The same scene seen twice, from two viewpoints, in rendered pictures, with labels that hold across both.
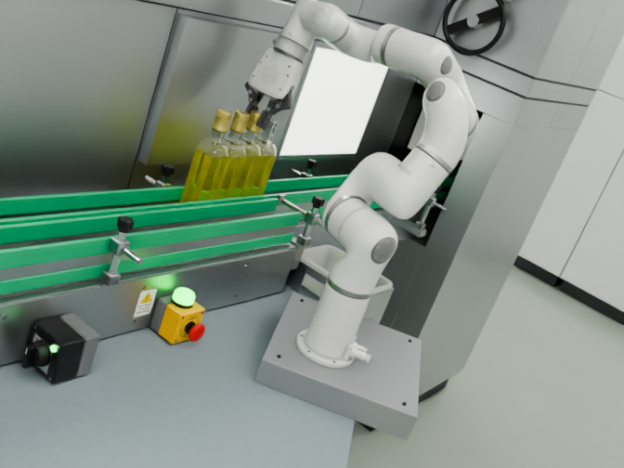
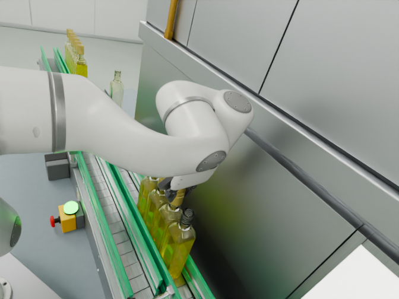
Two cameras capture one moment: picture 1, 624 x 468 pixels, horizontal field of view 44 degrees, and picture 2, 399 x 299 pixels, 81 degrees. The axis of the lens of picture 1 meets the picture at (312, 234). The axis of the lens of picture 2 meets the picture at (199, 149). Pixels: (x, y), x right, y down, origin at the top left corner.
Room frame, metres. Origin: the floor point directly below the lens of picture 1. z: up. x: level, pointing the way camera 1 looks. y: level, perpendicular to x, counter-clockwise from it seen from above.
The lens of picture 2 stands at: (1.86, -0.18, 1.56)
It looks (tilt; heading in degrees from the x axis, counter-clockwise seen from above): 33 degrees down; 107
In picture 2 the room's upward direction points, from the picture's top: 18 degrees clockwise
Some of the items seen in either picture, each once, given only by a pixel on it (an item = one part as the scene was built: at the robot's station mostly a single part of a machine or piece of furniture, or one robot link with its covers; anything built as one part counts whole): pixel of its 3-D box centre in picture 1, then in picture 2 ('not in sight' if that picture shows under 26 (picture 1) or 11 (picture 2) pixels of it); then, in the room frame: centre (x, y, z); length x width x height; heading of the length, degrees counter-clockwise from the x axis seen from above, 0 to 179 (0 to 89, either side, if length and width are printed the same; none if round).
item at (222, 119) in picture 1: (222, 120); not in sight; (1.62, 0.27, 1.14); 0.04 x 0.04 x 0.04
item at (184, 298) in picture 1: (184, 296); (70, 207); (1.37, 0.19, 0.84); 0.04 x 0.04 x 0.03
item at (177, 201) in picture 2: (255, 121); (177, 194); (1.72, 0.21, 1.14); 0.04 x 0.04 x 0.04
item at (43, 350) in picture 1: (33, 355); not in sight; (1.08, 0.36, 0.79); 0.04 x 0.03 x 0.04; 60
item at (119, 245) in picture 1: (125, 257); (65, 153); (1.23, 0.29, 0.94); 0.07 x 0.04 x 0.13; 60
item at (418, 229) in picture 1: (417, 214); not in sight; (2.33, -0.29, 0.90); 0.17 x 0.05 x 0.23; 60
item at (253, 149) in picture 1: (236, 181); (165, 232); (1.72, 0.21, 0.99); 0.06 x 0.06 x 0.21; 61
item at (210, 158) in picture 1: (201, 184); (149, 202); (1.62, 0.27, 0.99); 0.06 x 0.06 x 0.21; 61
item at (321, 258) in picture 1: (339, 281); not in sight; (1.82, -0.11, 0.80); 0.22 x 0.17 x 0.09; 60
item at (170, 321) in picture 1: (177, 318); (70, 217); (1.37, 0.19, 0.79); 0.07 x 0.07 x 0.07; 60
